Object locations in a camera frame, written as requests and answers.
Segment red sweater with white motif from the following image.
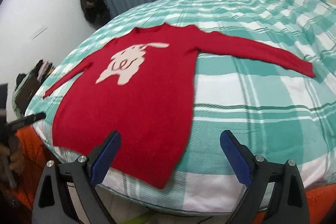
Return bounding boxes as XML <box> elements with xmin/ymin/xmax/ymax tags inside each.
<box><xmin>45</xmin><ymin>23</ymin><xmax>315</xmax><ymax>189</ymax></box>

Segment person's left hand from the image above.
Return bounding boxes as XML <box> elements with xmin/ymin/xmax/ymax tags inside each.
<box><xmin>1</xmin><ymin>135</ymin><xmax>23</xmax><ymax>189</ymax></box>

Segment orange garment of person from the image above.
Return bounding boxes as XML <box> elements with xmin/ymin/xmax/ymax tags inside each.
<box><xmin>1</xmin><ymin>126</ymin><xmax>59</xmax><ymax>210</ymax></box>

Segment clothes heap left of bed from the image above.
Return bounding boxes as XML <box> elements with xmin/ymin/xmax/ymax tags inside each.
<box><xmin>12</xmin><ymin>60</ymin><xmax>55</xmax><ymax>118</ymax></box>

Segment green plaid bed cover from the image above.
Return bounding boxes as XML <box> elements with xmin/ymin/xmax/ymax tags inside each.
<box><xmin>26</xmin><ymin>0</ymin><xmax>335</xmax><ymax>215</ymax></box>

